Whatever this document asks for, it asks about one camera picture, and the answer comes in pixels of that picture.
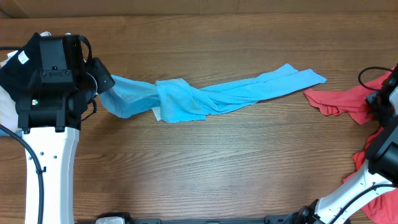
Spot light blue t-shirt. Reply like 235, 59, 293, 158
99, 63, 326, 123

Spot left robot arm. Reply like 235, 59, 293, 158
16, 35, 115, 223

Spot folded black shirt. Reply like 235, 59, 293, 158
1, 33, 42, 102

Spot folded beige garment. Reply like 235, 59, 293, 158
1, 31, 51, 136

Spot folded blue jeans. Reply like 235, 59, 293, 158
0, 130, 23, 137

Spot red t-shirt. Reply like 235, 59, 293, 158
303, 70, 398, 224

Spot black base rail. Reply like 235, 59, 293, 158
74, 214, 351, 224

